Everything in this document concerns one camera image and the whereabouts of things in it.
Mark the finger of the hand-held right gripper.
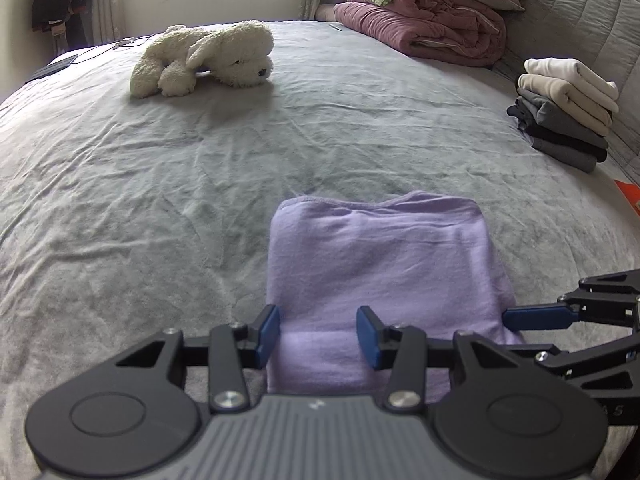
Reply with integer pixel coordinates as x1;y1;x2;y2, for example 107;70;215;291
501;269;640;332
534;331;640;379

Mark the white folded sweater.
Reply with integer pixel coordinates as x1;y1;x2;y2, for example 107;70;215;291
524;57;620;102

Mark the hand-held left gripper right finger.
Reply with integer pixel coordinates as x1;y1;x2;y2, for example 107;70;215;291
356;305;521;413

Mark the grey folded knit garment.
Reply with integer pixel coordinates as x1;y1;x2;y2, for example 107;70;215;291
531;137;598;173

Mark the orange item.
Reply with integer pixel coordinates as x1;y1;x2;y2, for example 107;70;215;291
615;180;640;217

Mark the dark tablet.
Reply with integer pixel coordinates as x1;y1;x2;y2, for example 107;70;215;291
25;54;79;84

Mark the purple long-sleeved shirt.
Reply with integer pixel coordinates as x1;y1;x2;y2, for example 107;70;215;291
264;190;526;407

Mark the pink folded quilt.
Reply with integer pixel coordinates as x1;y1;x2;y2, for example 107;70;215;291
333;0;507;69

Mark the grey quilted headboard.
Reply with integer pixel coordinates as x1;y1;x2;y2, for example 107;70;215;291
500;0;640;192

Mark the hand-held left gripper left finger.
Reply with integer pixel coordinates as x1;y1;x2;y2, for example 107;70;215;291
114;304;281;413

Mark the thin charging cable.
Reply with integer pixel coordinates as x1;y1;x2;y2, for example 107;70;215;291
75;34;157;62

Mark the black folded garment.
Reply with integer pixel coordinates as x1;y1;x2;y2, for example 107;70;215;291
506;105;608;163

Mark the white plush dog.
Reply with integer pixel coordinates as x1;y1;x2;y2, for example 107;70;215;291
130;20;275;99

